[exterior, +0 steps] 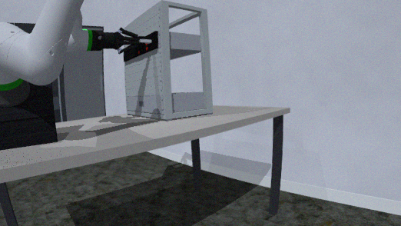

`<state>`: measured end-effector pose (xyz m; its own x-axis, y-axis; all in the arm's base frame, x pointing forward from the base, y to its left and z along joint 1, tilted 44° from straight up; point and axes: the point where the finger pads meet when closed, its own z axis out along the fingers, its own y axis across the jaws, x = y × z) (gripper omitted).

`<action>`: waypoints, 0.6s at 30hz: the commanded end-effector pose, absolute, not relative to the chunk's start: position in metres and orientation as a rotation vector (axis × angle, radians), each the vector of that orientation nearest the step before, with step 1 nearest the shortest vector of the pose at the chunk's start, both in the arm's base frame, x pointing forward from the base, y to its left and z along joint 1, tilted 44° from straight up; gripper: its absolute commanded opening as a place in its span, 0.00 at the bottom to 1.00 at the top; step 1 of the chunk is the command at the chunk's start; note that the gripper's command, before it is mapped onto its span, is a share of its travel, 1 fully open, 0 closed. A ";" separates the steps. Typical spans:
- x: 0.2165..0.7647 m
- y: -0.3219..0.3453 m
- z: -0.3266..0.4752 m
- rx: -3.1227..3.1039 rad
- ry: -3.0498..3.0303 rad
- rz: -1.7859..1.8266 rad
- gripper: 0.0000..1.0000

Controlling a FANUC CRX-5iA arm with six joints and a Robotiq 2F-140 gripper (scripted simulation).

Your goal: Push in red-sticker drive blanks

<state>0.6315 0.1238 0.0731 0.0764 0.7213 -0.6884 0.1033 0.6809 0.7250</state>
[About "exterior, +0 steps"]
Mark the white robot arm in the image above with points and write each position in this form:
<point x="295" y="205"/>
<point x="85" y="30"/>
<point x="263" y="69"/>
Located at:
<point x="38" y="57"/>

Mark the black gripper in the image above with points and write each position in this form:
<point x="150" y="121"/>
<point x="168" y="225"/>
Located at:
<point x="115" y="40"/>

